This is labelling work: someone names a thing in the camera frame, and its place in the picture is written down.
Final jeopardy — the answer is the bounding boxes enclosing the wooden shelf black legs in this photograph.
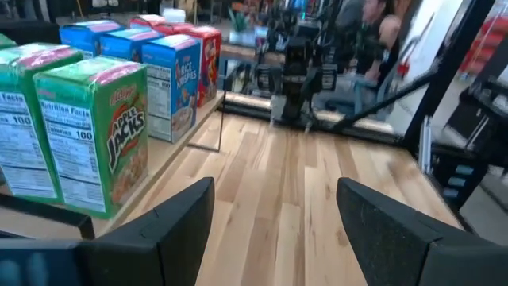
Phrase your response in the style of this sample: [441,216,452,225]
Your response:
[0,79,227,242]

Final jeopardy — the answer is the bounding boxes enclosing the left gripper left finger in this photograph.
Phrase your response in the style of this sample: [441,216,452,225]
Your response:
[0,176,216,286]

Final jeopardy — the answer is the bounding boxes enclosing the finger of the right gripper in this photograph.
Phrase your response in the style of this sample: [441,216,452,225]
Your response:
[320,62,339,93]
[255,62,275,93]

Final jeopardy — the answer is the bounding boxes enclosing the person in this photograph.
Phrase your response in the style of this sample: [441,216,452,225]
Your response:
[335,0,404,120]

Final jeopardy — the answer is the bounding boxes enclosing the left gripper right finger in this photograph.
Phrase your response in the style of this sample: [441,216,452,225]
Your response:
[336,176,508,286]

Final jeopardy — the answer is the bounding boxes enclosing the silver metal bracket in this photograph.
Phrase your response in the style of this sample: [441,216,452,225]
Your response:
[419,114,434,176]

